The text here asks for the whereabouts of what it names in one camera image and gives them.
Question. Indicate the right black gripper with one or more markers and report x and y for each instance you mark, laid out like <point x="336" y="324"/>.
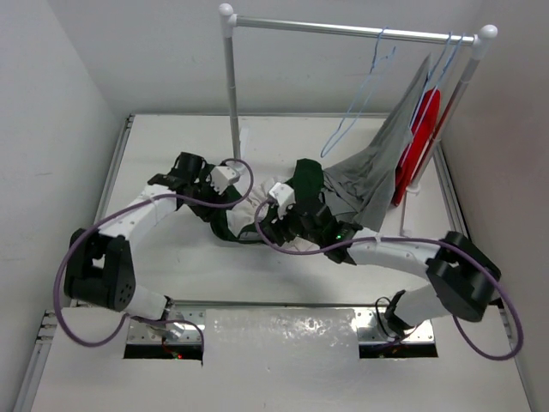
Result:
<point x="278" y="227"/>

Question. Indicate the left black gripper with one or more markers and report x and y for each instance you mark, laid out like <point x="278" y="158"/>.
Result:
<point x="214" y="197"/>

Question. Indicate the green and white t shirt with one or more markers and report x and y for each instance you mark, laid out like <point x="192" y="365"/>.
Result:
<point x="237" y="224"/>

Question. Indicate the light blue hanger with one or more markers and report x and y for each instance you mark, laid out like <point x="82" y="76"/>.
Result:
<point x="366" y="90"/>

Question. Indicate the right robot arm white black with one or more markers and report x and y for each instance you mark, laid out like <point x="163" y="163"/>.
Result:
<point x="457" y="273"/>

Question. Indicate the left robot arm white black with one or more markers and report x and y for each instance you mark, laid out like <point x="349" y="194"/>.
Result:
<point x="101" y="270"/>

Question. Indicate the grey t shirt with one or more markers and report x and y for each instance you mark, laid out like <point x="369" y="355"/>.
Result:
<point x="359" y="189"/>

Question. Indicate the blue hanger with red shirt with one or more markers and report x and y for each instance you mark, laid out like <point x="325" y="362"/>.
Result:
<point x="446" y="73"/>

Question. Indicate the red t shirt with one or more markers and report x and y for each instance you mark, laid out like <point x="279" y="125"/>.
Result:
<point x="422" y="128"/>

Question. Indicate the blue hanger with grey shirt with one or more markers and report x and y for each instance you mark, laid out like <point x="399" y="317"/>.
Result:
<point x="434" y="78"/>

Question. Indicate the white metal clothes rack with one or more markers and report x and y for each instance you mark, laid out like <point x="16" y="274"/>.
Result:
<point x="479" y="44"/>

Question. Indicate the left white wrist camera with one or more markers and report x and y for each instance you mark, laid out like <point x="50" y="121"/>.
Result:
<point x="221" y="177"/>

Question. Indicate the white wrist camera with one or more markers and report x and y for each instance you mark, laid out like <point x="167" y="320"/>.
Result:
<point x="283" y="196"/>
<point x="221" y="177"/>

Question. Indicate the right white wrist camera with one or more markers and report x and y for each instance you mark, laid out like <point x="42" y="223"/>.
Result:
<point x="283" y="196"/>

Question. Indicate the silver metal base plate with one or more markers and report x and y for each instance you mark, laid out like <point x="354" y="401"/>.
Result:
<point x="290" y="319"/>

